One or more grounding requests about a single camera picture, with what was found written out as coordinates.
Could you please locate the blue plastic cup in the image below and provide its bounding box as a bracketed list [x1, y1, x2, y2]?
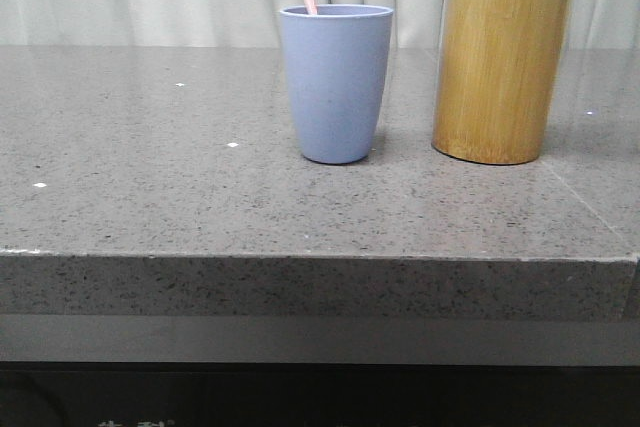
[279, 4, 394, 164]

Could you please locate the bamboo cylinder holder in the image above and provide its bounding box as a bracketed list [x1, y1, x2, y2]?
[432, 0, 570, 165]

